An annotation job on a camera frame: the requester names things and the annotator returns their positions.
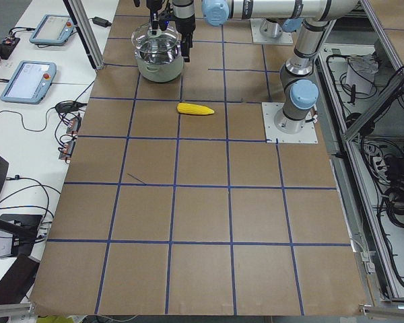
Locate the aluminium frame post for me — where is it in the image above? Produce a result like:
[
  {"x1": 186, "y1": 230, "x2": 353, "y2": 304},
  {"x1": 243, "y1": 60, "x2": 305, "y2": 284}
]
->
[{"x1": 63, "y1": 0, "x2": 104, "y2": 71}]

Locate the brown paper table cover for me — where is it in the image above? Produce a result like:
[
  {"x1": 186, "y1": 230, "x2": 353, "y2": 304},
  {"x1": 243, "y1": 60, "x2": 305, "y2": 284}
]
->
[{"x1": 31, "y1": 1, "x2": 366, "y2": 316}]

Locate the yellow corn cob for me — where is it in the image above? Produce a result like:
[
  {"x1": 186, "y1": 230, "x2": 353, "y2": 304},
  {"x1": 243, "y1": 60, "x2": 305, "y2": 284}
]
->
[{"x1": 177, "y1": 102, "x2": 215, "y2": 116}]

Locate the black power adapter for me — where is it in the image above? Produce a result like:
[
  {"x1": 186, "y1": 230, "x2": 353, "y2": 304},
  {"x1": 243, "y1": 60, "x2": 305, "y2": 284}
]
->
[{"x1": 92, "y1": 16, "x2": 112, "y2": 28}]

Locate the glass pot lid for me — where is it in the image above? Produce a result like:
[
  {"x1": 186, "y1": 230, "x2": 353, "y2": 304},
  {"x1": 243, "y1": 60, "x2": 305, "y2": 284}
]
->
[{"x1": 131, "y1": 23, "x2": 179, "y2": 54}]

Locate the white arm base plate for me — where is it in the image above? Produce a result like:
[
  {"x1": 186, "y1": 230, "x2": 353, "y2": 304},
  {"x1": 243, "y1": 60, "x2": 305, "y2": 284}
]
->
[
  {"x1": 261, "y1": 102, "x2": 318, "y2": 144},
  {"x1": 250, "y1": 18, "x2": 293, "y2": 46}
]

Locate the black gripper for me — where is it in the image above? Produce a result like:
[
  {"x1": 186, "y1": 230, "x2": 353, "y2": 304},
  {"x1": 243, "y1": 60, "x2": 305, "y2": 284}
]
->
[
  {"x1": 145, "y1": 0, "x2": 171, "y2": 35},
  {"x1": 172, "y1": 0, "x2": 196, "y2": 63}
]

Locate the black cable bundle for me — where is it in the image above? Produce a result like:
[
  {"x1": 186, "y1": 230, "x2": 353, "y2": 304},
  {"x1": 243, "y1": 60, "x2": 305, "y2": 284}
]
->
[{"x1": 376, "y1": 134, "x2": 404, "y2": 229}]

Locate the blue teach pendant near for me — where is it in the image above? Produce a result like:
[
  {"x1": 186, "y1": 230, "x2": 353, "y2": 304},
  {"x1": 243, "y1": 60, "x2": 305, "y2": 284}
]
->
[{"x1": 0, "y1": 61, "x2": 57, "y2": 104}]

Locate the sage green cooking pot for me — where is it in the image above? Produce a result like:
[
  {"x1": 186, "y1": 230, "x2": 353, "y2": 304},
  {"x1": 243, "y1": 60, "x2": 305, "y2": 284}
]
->
[{"x1": 135, "y1": 38, "x2": 184, "y2": 83}]

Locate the blue teach pendant far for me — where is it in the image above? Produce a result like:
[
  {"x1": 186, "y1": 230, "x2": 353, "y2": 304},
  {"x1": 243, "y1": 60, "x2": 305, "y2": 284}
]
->
[{"x1": 29, "y1": 14, "x2": 75, "y2": 46}]

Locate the blue teach pendant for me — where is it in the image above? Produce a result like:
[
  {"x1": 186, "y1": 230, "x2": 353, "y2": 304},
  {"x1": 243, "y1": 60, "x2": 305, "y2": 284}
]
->
[
  {"x1": 29, "y1": 14, "x2": 75, "y2": 46},
  {"x1": 0, "y1": 61, "x2": 57, "y2": 104}
]

